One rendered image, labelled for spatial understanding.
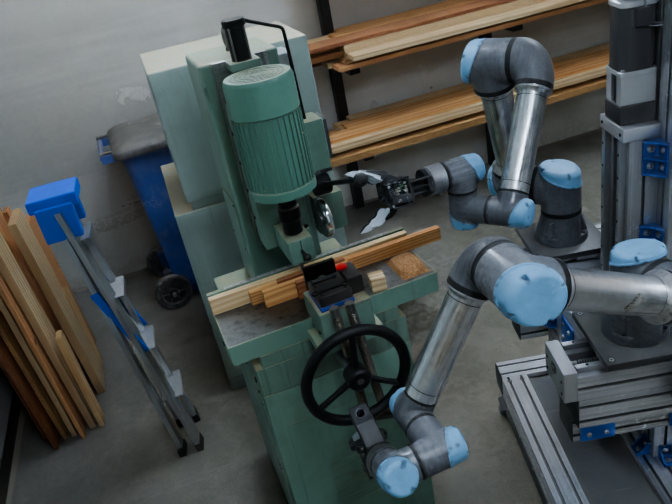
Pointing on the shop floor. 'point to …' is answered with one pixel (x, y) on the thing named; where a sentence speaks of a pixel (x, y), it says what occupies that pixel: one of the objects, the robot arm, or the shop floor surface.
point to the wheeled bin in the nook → (153, 203)
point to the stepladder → (114, 307)
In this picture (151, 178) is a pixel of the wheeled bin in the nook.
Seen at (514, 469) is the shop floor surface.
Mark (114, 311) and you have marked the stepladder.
